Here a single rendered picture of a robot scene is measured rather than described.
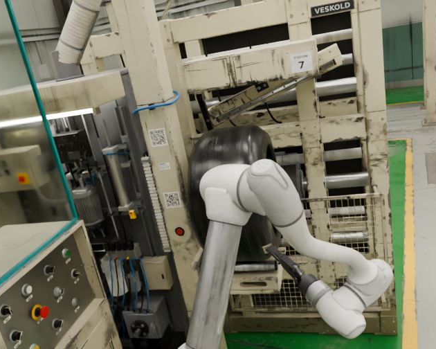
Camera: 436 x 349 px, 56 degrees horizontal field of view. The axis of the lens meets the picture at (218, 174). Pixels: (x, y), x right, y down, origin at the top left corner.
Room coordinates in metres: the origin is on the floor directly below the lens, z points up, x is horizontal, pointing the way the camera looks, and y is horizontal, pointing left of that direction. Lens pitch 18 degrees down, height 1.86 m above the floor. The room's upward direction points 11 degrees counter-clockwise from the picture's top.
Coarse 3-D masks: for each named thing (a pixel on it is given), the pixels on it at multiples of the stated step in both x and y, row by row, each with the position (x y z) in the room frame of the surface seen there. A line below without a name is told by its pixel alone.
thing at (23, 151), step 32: (0, 0) 1.54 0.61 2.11; (0, 32) 1.49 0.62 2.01; (0, 64) 1.44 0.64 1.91; (0, 96) 1.40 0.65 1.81; (32, 96) 1.54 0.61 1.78; (0, 128) 1.35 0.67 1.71; (32, 128) 1.49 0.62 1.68; (0, 160) 1.31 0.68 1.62; (32, 160) 1.44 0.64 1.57; (0, 192) 1.27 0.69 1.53; (32, 192) 1.39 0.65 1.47; (64, 192) 1.55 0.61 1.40; (0, 224) 1.22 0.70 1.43; (32, 224) 1.34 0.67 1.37; (64, 224) 1.50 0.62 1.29; (0, 256) 1.18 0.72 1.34; (32, 256) 1.29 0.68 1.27
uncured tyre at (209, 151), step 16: (224, 128) 1.75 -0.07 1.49; (240, 128) 1.69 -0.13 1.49; (256, 128) 1.70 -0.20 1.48; (208, 144) 1.63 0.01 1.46; (224, 144) 1.60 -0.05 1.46; (240, 144) 1.57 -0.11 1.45; (256, 144) 1.58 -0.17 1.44; (272, 144) 1.85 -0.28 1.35; (192, 160) 1.60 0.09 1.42; (208, 160) 1.56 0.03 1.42; (224, 160) 1.53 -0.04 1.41; (240, 160) 1.51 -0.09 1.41; (256, 160) 1.52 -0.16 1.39; (272, 160) 1.87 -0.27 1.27; (192, 176) 1.55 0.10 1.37; (192, 192) 1.52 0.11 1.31; (192, 208) 1.51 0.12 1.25; (192, 224) 1.52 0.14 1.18; (208, 224) 1.46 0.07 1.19; (256, 224) 1.42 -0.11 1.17; (272, 224) 1.83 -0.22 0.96; (240, 240) 1.44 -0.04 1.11; (256, 240) 1.43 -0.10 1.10; (272, 240) 1.49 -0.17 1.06; (240, 256) 1.50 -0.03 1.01; (256, 256) 1.48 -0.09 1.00
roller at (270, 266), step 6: (240, 264) 1.59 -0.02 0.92; (246, 264) 1.58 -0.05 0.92; (252, 264) 1.57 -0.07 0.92; (258, 264) 1.56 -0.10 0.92; (264, 264) 1.55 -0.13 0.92; (270, 264) 1.55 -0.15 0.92; (276, 264) 1.54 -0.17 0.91; (234, 270) 1.59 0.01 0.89; (240, 270) 1.58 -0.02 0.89; (246, 270) 1.57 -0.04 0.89; (252, 270) 1.56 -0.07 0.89; (258, 270) 1.56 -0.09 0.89; (264, 270) 1.55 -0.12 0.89; (270, 270) 1.54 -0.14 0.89; (276, 270) 1.54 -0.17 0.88
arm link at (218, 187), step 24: (216, 168) 1.19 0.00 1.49; (240, 168) 1.12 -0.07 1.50; (216, 192) 1.12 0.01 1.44; (216, 216) 1.09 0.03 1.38; (240, 216) 1.09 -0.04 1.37; (216, 240) 1.07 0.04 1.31; (216, 264) 1.04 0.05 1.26; (216, 288) 1.02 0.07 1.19; (192, 312) 1.02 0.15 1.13; (216, 312) 0.99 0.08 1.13; (192, 336) 0.98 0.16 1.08; (216, 336) 0.97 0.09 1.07
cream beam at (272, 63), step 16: (256, 48) 1.99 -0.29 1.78; (272, 48) 1.84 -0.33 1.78; (288, 48) 1.82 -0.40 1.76; (304, 48) 1.80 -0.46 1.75; (192, 64) 1.94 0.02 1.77; (208, 64) 1.92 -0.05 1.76; (224, 64) 1.90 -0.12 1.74; (240, 64) 1.88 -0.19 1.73; (256, 64) 1.86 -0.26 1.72; (272, 64) 1.84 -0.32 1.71; (288, 64) 1.82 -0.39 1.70; (192, 80) 1.94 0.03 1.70; (208, 80) 1.92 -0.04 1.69; (224, 80) 1.90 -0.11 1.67; (240, 80) 1.88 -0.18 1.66; (256, 80) 1.86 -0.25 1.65; (272, 80) 1.84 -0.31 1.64
